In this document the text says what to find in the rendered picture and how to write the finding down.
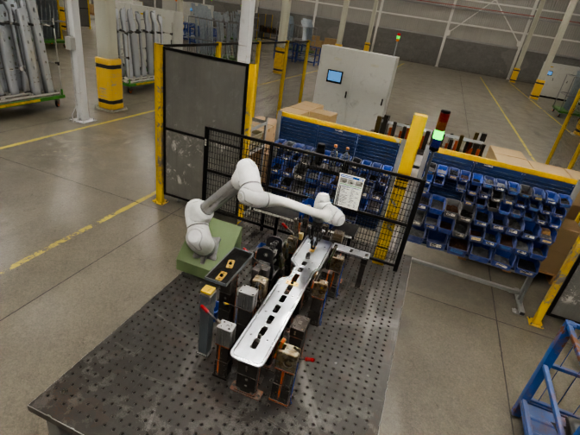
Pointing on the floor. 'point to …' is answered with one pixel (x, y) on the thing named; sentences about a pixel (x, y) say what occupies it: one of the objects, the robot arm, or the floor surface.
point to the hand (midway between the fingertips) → (313, 244)
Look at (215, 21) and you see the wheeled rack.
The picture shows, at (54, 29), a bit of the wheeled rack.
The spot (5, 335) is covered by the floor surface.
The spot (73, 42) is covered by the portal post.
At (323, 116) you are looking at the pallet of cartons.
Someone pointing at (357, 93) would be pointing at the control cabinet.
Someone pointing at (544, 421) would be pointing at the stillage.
